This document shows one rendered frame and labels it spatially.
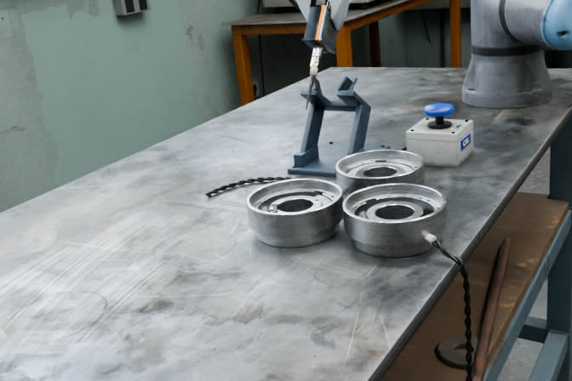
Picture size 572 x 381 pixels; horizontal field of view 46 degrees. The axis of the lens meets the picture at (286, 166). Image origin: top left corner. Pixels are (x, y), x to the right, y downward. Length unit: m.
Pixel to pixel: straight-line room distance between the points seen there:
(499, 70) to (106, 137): 1.77
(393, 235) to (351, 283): 0.06
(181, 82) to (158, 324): 2.38
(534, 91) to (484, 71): 0.09
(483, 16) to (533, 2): 0.12
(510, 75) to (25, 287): 0.81
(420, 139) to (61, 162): 1.78
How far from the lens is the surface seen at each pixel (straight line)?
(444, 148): 0.91
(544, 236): 1.31
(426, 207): 0.71
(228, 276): 0.67
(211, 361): 0.55
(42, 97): 2.46
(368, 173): 0.83
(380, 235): 0.66
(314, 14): 0.90
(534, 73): 1.20
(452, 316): 1.06
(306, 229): 0.70
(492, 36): 1.18
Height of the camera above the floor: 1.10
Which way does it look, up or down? 18 degrees down
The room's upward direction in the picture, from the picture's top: 6 degrees counter-clockwise
